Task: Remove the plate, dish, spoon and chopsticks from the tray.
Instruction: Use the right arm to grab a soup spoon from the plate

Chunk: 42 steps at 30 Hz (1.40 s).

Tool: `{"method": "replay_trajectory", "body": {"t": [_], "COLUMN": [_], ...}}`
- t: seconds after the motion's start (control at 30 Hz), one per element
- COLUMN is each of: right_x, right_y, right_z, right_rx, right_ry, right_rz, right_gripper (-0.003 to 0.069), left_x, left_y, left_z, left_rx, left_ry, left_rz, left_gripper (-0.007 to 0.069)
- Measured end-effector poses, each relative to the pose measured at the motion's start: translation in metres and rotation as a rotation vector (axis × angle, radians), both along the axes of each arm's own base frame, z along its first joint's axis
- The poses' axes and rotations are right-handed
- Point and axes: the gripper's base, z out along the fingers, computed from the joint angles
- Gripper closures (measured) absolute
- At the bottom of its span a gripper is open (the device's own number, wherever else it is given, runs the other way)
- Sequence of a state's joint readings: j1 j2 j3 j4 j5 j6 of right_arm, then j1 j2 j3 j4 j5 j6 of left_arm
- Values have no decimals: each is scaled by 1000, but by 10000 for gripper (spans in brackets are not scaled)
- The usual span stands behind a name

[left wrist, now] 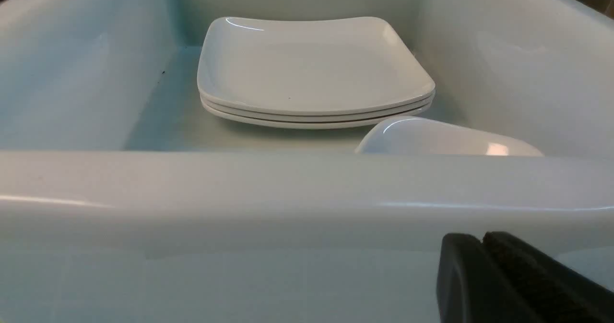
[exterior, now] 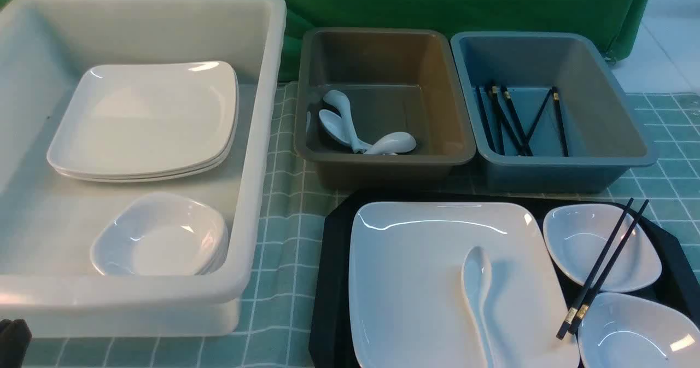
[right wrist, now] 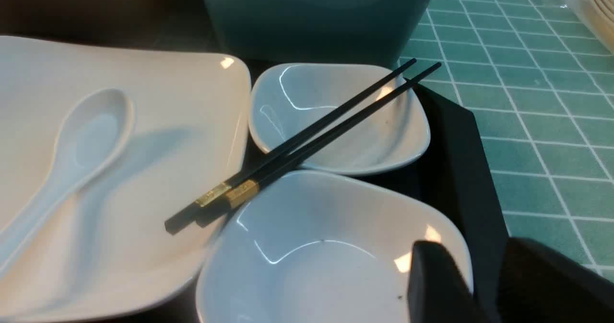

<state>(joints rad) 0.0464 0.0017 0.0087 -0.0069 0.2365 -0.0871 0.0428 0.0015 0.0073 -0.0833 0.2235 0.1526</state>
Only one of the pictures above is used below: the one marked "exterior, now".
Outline black chopstick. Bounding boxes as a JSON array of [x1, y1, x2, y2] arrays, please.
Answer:
[[557, 198, 633, 339], [567, 199, 653, 335]]

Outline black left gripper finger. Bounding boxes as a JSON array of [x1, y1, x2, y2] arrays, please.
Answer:
[[1, 319, 32, 367]]

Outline stacked white bowls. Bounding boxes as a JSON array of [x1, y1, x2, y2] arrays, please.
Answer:
[[90, 191, 230, 276]]

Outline teal checkered tablecloth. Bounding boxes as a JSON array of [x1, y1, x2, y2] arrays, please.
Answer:
[[24, 83, 698, 367]]

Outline white ceramic spoon right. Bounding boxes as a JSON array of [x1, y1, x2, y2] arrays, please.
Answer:
[[364, 132, 417, 155]]

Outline white ceramic spoon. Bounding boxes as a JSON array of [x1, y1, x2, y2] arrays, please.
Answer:
[[318, 109, 352, 149], [323, 90, 367, 154], [364, 132, 417, 155]]

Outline white ceramic spoon middle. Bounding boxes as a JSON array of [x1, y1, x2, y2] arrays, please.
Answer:
[[318, 109, 352, 149]]

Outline blue-grey plastic bin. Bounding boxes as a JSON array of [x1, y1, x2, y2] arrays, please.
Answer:
[[451, 32, 658, 194]]

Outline white bowl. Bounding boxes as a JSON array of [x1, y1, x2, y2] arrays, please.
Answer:
[[577, 293, 699, 367], [542, 203, 662, 293]]

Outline large white plastic tub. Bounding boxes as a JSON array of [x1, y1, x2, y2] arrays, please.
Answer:
[[2, 0, 287, 338]]

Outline brown plastic bin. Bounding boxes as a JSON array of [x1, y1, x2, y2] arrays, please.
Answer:
[[294, 27, 476, 191]]

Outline black serving tray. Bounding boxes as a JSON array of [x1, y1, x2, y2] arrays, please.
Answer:
[[308, 189, 699, 367]]

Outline lower stacked white plates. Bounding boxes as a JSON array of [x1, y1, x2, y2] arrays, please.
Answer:
[[49, 73, 240, 183]]

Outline large white rice plate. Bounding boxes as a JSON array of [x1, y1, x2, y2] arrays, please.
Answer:
[[348, 201, 580, 367]]

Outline top white square plate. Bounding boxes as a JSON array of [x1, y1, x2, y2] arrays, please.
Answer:
[[47, 61, 239, 176]]

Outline white ceramic spoon upper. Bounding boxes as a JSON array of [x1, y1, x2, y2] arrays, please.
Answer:
[[323, 90, 367, 154]]

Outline black chopsticks in bin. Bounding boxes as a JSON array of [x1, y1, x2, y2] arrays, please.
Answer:
[[474, 81, 570, 157]]

